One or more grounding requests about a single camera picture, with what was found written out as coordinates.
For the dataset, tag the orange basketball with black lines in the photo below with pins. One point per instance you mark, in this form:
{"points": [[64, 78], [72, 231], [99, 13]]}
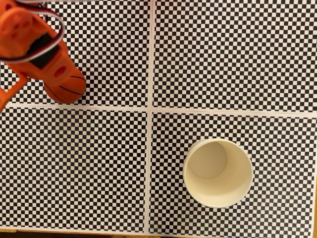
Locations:
{"points": [[69, 91]]}

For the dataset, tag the cream paper cup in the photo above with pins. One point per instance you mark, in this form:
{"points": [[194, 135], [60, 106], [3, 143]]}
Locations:
{"points": [[223, 178]]}

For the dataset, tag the orange camera mount with board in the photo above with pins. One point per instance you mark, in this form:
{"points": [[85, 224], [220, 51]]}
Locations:
{"points": [[3, 99]]}

